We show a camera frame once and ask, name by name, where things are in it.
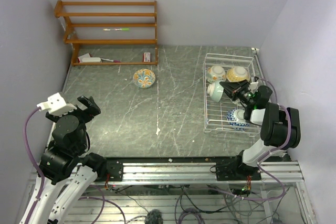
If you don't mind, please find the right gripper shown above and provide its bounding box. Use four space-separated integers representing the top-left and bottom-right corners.
219 80 254 107

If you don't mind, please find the light teal bowl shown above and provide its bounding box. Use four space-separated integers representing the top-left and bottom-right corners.
207 81 224 102

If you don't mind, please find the yellow sun blue rim bowl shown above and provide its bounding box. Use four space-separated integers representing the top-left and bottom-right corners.
226 66 250 82

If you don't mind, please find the red patterned bowl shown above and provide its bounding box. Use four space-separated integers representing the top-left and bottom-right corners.
226 109 250 131

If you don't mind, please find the blue orange floral bowl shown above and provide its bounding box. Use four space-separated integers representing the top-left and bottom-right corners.
133 69 156 89

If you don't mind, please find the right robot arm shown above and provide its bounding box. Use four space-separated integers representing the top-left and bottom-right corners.
219 80 301 180

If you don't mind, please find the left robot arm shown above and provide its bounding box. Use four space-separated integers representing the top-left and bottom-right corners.
21 92 107 223

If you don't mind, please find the wooden shelf rack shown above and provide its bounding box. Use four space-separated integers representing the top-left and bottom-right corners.
54 0 159 66

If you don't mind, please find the white case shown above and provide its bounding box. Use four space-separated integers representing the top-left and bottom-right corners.
81 57 102 63

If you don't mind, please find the red white small box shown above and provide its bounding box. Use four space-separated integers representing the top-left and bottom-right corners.
77 53 91 63

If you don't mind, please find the pink white pen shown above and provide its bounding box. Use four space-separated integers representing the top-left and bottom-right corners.
101 58 121 63

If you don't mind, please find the red white card box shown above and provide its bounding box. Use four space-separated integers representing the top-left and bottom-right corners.
143 52 151 62

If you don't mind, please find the green white pen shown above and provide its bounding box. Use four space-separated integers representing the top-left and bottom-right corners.
103 28 130 31

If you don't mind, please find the white wire dish rack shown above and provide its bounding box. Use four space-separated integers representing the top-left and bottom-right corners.
203 53 264 137

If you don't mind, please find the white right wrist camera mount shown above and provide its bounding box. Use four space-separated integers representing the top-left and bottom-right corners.
248 77 259 93

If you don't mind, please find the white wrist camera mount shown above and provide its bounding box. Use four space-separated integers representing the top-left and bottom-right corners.
248 77 259 93
37 92 77 116

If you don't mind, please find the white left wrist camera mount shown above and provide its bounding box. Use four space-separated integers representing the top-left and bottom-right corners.
37 92 77 116

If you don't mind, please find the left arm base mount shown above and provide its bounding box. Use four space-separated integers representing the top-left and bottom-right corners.
97 158 124 182

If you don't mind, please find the floor cable bundle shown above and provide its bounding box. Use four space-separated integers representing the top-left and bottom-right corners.
62 182 295 224

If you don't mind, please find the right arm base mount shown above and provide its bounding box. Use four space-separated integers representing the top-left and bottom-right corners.
210 162 261 181

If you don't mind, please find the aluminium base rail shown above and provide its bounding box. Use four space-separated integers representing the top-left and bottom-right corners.
109 162 304 185

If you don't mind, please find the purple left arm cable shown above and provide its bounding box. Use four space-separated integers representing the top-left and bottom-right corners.
19 107 48 224

